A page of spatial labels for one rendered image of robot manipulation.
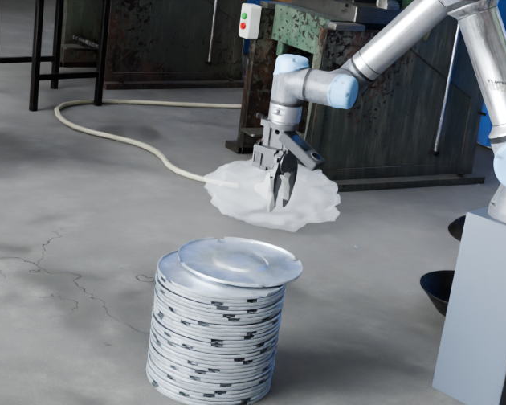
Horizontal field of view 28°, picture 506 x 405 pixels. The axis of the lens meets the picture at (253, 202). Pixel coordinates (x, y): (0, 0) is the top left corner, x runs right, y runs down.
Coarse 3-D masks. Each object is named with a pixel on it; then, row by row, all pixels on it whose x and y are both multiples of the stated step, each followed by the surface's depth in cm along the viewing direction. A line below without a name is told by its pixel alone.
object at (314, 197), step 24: (240, 168) 345; (216, 192) 340; (240, 192) 332; (312, 192) 338; (336, 192) 352; (240, 216) 335; (264, 216) 332; (288, 216) 331; (312, 216) 336; (336, 216) 343
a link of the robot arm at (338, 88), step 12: (312, 72) 226; (324, 72) 226; (336, 72) 227; (348, 72) 232; (312, 84) 225; (324, 84) 224; (336, 84) 223; (348, 84) 223; (312, 96) 226; (324, 96) 225; (336, 96) 224; (348, 96) 223; (348, 108) 227
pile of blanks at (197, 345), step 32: (160, 288) 221; (160, 320) 221; (192, 320) 216; (224, 320) 214; (256, 320) 217; (160, 352) 223; (192, 352) 217; (224, 352) 216; (256, 352) 220; (160, 384) 224; (192, 384) 219; (224, 384) 220; (256, 384) 224
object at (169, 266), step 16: (176, 256) 232; (160, 272) 220; (176, 272) 222; (192, 272) 224; (192, 288) 215; (208, 288) 216; (224, 288) 217; (240, 288) 218; (256, 288) 220; (272, 288) 221
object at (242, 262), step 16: (192, 240) 239; (208, 240) 242; (224, 240) 244; (240, 240) 245; (256, 240) 245; (192, 256) 231; (208, 256) 232; (224, 256) 232; (240, 256) 233; (256, 256) 234; (272, 256) 238; (288, 256) 239; (208, 272) 223; (224, 272) 224; (240, 272) 225; (256, 272) 226; (272, 272) 228; (288, 272) 229
